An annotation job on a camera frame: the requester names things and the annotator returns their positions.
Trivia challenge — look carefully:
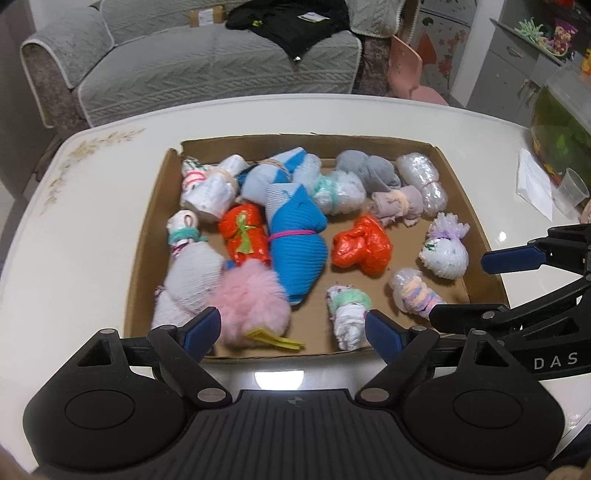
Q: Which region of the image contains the black garment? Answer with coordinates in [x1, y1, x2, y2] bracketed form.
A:
[225, 0, 349, 63]

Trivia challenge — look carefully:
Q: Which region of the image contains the floral patterned panel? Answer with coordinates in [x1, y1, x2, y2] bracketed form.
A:
[416, 0, 469, 93]

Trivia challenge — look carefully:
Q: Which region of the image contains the white knit bundle teal band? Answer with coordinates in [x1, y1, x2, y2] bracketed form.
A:
[151, 210, 227, 330]

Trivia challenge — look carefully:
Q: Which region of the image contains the grey cabinet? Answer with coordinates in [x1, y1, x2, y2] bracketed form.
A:
[466, 18, 573, 125]

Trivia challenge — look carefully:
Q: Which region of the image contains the white bundle mint green band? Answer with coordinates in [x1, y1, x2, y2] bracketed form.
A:
[327, 284, 372, 352]

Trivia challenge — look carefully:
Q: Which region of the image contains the white mesh bundle purple top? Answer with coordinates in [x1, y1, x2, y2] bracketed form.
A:
[419, 212, 471, 278]

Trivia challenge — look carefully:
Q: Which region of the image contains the clear plastic cup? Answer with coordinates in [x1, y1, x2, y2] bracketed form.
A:
[551, 168, 591, 215]

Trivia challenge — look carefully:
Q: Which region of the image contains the grey quilted sofa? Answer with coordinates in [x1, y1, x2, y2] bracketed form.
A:
[19, 0, 419, 130]

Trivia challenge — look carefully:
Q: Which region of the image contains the blue ribbed sock pink band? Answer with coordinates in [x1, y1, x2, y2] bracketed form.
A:
[265, 182, 329, 305]

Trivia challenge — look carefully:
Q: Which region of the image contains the grey sock bundle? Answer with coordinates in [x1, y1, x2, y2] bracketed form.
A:
[335, 150, 402, 192]

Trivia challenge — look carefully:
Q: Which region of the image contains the small cardboard package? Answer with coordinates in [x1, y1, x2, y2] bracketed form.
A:
[188, 7, 229, 26]

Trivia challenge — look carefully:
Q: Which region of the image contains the white sock bundle tan band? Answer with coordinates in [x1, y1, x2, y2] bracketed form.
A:
[205, 154, 244, 221]

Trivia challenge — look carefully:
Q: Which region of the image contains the glass fish tank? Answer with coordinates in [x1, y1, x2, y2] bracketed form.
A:
[530, 60, 591, 185]

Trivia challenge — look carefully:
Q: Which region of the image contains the green plastic toy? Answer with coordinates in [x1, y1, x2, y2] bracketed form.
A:
[516, 17, 552, 47]

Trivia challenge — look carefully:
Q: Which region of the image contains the pink plastic chair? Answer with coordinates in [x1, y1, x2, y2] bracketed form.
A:
[387, 36, 450, 106]

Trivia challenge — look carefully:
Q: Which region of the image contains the pastel striped sock bundle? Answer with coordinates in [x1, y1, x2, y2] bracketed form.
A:
[389, 268, 448, 319]

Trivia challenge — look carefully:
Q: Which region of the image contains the white paper sheet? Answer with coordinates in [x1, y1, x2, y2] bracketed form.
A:
[516, 148, 554, 221]

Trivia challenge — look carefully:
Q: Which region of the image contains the pink fluffy pompom yellow clip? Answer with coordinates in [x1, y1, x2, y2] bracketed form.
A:
[217, 261, 305, 354]

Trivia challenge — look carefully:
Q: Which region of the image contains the blue white sock tan band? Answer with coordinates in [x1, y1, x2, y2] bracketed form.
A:
[240, 147, 308, 208]

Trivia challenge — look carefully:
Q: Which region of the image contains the bubble wrap bundle green band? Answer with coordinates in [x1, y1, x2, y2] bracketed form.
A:
[294, 158, 368, 216]

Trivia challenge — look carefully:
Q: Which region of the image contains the orange bundle green ribbon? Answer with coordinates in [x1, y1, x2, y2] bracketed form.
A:
[218, 203, 273, 267]

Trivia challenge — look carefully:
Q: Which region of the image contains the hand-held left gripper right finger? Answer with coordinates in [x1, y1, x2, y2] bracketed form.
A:
[358, 309, 516, 409]

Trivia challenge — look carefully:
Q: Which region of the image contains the clear bubble wrap bundle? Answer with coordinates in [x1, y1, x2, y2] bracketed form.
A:
[396, 152, 448, 217]

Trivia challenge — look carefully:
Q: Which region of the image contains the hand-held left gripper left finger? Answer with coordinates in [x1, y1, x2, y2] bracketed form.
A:
[76, 305, 233, 409]

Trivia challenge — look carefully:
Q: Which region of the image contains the colourful snack bag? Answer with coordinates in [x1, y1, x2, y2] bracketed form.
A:
[549, 18, 580, 58]

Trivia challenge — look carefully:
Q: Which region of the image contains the beige sock bundle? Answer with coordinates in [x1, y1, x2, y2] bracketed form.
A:
[369, 185, 423, 228]

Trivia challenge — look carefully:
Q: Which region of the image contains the brown cardboard box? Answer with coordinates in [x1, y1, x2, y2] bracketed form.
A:
[124, 134, 511, 363]

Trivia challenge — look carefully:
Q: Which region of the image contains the plain orange plastic bundle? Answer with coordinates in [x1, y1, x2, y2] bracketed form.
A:
[332, 215, 393, 278]

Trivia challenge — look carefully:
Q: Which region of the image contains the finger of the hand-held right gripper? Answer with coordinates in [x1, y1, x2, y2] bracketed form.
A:
[428, 274, 591, 334]
[480, 224, 591, 275]

